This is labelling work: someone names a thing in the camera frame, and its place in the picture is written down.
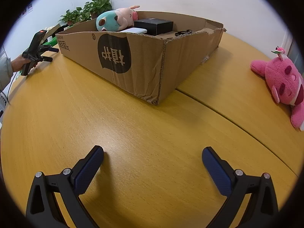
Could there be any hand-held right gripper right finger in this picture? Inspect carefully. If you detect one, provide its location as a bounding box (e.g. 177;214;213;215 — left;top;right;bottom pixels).
202;147;279;228

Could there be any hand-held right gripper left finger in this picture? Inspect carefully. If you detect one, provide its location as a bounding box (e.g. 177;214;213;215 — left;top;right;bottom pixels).
26;145;105;228

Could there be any white folding phone stand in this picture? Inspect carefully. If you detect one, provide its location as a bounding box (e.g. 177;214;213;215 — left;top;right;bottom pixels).
120;28;148;36

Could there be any large printed cardboard box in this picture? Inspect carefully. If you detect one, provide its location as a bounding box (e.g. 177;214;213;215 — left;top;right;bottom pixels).
55;11;226;105

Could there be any person's left forearm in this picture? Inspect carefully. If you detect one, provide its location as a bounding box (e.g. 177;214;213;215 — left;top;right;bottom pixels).
0;57;14;92

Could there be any wooden desktop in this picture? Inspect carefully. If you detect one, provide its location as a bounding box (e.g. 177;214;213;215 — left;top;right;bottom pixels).
0;32;304;228

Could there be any person's left hand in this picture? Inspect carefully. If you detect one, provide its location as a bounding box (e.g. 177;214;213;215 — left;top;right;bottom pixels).
12;55;38;73

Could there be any small plain cardboard box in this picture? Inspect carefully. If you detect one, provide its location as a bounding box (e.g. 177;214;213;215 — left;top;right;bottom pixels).
47;24;66;38

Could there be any small green potted plant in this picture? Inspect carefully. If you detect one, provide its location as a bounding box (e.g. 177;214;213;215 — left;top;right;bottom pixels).
59;8;83;26

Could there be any large green potted plant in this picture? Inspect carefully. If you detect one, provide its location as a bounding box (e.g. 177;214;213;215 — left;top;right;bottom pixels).
82;0;112;19

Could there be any teal and pink pig plush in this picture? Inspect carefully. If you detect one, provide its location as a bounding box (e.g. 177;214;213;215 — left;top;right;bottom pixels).
96;5;140;32

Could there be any black rectangular box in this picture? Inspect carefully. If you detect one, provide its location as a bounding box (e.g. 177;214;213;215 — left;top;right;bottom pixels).
134;18;174;36

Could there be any pink bear plush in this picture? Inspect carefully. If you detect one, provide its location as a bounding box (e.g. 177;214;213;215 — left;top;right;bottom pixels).
250;47;304;131

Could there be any black cable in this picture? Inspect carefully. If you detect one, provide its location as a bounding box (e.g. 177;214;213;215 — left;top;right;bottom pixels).
5;71;20;105

